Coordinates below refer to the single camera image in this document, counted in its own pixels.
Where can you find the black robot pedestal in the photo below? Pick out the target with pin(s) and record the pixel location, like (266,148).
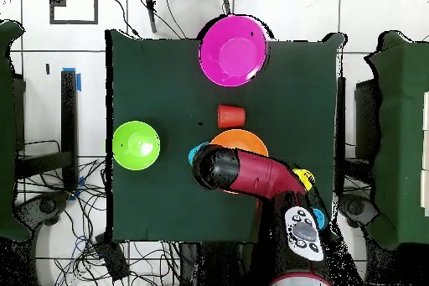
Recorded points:
(214,266)

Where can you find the lime green plastic bowl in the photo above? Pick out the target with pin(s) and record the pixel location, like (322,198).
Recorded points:
(124,151)

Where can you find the dark green tablecloth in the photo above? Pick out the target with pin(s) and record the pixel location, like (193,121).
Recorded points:
(150,81)

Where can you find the green cloth covered side table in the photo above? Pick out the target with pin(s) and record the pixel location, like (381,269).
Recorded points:
(402,64)
(6,131)

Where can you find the orange plastic bowl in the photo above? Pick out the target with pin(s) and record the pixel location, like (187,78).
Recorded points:
(241,140)

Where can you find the black power brick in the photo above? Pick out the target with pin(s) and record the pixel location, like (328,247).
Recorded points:
(112,259)

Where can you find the gray pedestal foot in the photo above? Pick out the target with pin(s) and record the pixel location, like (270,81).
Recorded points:
(47,205)
(357,207)

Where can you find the white boxes stack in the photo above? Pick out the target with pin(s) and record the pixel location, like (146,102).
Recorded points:
(425,111)

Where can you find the red-orange plastic cup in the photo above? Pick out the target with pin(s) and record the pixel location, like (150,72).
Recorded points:
(231,116)

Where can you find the small cyan plastic bowl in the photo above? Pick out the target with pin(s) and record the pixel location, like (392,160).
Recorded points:
(193,153)

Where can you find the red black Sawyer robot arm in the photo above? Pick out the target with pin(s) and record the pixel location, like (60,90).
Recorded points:
(261,175)

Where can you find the magenta pink plastic bowl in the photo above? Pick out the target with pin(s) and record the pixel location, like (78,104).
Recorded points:
(214,61)

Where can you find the black metal table frame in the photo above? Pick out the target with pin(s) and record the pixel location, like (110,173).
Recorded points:
(69,115)
(341,115)

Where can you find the light blue plastic cup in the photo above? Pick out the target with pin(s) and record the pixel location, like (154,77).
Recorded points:
(320,217)

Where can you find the yellow plastic cup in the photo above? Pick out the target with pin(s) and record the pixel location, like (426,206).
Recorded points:
(305,177)

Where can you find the blue tape strip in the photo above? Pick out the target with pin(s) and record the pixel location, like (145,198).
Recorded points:
(79,81)

